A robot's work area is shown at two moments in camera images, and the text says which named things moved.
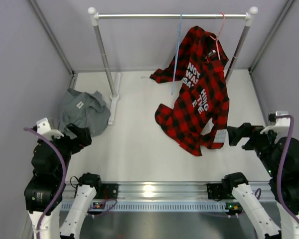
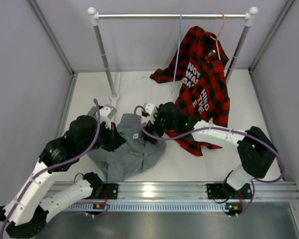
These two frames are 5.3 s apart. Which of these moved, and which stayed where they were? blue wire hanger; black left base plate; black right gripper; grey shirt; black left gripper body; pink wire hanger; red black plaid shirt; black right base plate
Moved: grey shirt; black left gripper body; black right gripper
Stayed: black right base plate; red black plaid shirt; blue wire hanger; black left base plate; pink wire hanger
